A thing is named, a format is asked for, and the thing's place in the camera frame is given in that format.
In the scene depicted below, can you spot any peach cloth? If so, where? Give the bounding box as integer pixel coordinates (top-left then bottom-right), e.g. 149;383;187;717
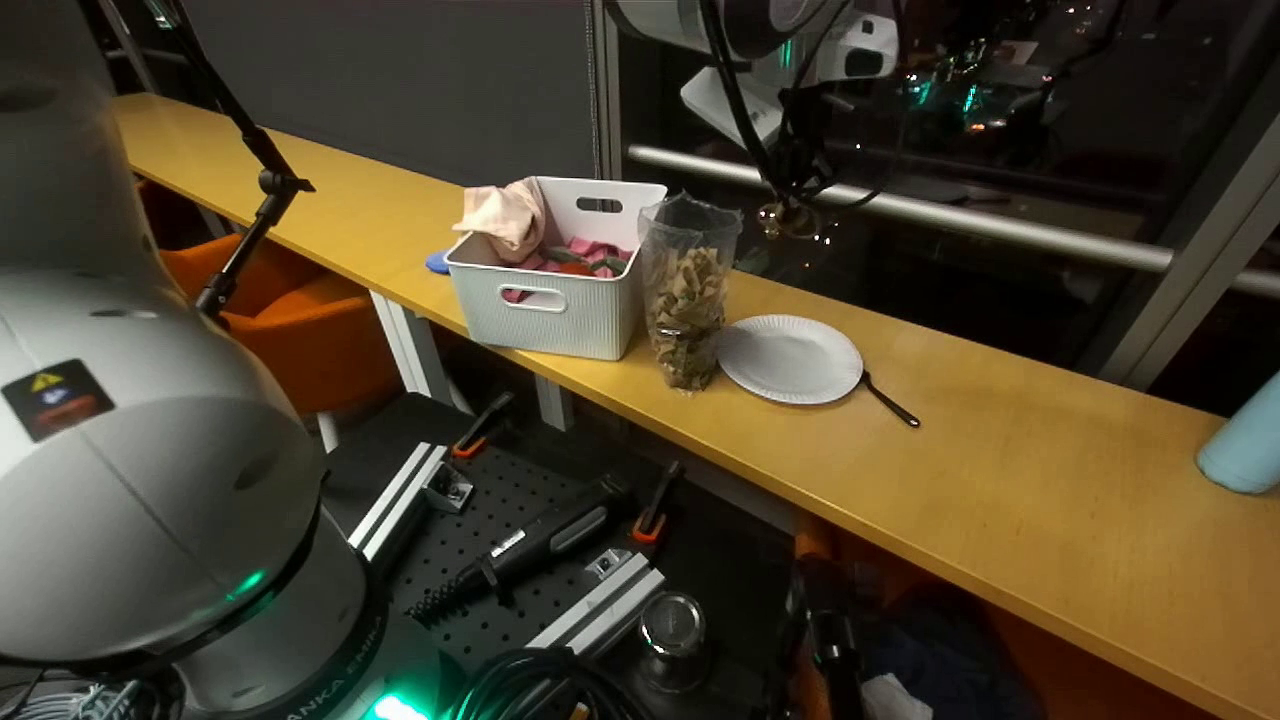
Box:
454;181;552;270

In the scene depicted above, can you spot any black utensil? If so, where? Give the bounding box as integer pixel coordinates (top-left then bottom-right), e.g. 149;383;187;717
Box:
857;370;929;433

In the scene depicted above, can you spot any white plastic storage bin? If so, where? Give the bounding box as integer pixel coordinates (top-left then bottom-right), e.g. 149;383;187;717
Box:
442;171;673;365

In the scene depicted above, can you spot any black hand tool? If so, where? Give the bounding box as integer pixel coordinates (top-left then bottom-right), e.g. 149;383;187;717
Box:
411;498;618;625

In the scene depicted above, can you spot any white round plate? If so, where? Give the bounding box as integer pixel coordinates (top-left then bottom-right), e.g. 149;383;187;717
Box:
716;313;868;411

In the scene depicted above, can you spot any white table leg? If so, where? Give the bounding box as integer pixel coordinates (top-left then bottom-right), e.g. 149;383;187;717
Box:
367;289;472;416

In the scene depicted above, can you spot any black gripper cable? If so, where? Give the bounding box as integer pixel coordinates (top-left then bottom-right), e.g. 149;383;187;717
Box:
698;0;914;215

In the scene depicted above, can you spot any black camera stand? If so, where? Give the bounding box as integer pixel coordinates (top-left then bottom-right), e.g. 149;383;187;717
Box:
76;0;320;318

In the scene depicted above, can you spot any small metal cup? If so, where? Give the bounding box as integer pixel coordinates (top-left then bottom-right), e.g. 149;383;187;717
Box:
638;594;713;664

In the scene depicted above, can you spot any grey slanted window post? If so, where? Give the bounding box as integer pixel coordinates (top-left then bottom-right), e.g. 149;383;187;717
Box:
1084;105;1280;394

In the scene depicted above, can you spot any black coiled cable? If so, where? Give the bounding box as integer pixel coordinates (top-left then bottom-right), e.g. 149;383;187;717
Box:
454;648;645;720

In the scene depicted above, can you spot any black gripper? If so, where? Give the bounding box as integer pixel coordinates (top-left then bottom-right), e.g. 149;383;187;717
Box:
757;117;845;252

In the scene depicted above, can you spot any large orange chair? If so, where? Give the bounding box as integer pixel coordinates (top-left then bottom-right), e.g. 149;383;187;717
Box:
157;231;404;425

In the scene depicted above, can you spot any aluminium extrusion rail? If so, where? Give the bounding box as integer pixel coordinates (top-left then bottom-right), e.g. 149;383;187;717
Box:
343;438;456;564
523;550;667;659

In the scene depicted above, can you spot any pink cloth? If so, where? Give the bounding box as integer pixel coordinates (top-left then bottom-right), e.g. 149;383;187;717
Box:
531;235;632;279

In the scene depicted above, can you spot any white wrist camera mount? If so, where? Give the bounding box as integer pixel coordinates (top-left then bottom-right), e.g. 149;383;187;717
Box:
678;59;793;152

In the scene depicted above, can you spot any black clamp orange handle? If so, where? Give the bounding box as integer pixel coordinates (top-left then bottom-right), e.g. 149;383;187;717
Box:
627;456;687;553
450;388;515;468

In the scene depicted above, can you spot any grey upright window post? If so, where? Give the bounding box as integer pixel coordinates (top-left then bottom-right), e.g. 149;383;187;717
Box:
584;0;627;183

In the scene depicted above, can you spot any light blue cup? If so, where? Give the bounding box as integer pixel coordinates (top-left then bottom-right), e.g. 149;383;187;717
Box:
1194;370;1280;501

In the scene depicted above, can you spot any metal window railing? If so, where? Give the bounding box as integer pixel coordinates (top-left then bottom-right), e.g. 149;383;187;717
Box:
624;142;1280;301

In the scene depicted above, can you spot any glass jar with snacks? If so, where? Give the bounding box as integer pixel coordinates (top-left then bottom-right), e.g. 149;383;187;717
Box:
638;192;749;397

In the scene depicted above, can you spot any black perforated breadboard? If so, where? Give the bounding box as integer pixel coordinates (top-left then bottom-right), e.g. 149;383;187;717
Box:
386;443;673;675

